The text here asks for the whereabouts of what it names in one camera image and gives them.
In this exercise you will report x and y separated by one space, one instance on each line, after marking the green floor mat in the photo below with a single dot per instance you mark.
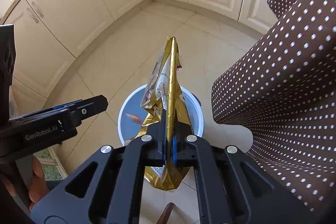
51 165

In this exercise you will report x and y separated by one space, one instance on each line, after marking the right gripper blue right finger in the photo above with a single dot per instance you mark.
181 153

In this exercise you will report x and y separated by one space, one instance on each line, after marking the gold foil snack bag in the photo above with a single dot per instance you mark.
163 92

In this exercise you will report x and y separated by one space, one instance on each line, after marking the brown polka dot tablecloth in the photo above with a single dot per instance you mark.
283 91

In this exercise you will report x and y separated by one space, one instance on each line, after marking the brown wooden chair leg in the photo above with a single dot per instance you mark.
164 217

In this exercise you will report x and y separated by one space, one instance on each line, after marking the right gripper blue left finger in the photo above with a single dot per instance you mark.
157 146

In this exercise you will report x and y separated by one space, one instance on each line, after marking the person's left hand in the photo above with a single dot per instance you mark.
36 187

